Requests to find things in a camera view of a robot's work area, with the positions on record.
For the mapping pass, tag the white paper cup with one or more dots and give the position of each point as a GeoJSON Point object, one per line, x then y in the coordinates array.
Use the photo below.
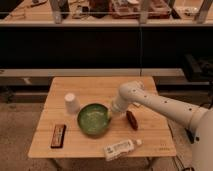
{"type": "Point", "coordinates": [71, 103]}

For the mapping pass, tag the wooden table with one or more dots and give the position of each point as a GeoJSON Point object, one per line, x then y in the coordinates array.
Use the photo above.
{"type": "Point", "coordinates": [83, 153]}

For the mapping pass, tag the red tray of items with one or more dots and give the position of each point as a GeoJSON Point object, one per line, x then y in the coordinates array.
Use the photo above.
{"type": "Point", "coordinates": [130, 9]}

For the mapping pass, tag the white plastic bottle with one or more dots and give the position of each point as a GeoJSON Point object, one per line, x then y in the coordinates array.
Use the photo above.
{"type": "Point", "coordinates": [114, 151]}

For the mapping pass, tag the brown sausage-shaped object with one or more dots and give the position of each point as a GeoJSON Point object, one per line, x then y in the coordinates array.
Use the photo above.
{"type": "Point", "coordinates": [132, 120]}

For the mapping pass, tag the long workbench shelf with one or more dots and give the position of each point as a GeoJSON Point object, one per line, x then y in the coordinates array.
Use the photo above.
{"type": "Point", "coordinates": [79, 13]}

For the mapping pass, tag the green ceramic bowl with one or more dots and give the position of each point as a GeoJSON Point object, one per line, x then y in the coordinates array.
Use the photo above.
{"type": "Point", "coordinates": [93, 119]}

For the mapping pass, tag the dark chocolate bar box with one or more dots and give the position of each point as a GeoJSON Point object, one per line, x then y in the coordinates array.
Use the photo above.
{"type": "Point", "coordinates": [58, 136]}

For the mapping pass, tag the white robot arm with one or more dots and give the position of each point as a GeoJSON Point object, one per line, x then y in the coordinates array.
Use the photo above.
{"type": "Point", "coordinates": [196, 119]}

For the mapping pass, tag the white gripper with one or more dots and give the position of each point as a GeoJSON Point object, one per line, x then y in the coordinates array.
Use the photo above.
{"type": "Point", "coordinates": [118, 106]}

